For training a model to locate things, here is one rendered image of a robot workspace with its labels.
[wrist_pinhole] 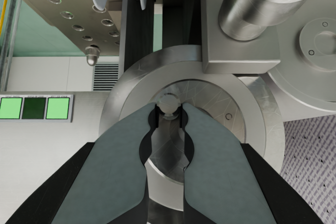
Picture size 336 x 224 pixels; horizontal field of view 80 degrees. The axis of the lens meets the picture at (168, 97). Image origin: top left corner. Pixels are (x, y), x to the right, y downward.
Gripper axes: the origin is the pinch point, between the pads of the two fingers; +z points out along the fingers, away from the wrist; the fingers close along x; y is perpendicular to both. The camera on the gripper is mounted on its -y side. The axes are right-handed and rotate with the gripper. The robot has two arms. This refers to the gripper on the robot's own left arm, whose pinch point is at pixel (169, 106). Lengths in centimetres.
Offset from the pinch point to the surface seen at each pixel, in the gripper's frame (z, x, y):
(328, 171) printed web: 7.1, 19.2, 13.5
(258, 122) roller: 2.1, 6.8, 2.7
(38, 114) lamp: 30.0, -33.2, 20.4
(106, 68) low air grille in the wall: 268, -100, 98
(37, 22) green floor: 223, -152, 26
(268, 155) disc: 0.9, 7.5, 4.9
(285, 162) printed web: 14.5, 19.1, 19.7
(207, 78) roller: 4.4, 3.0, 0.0
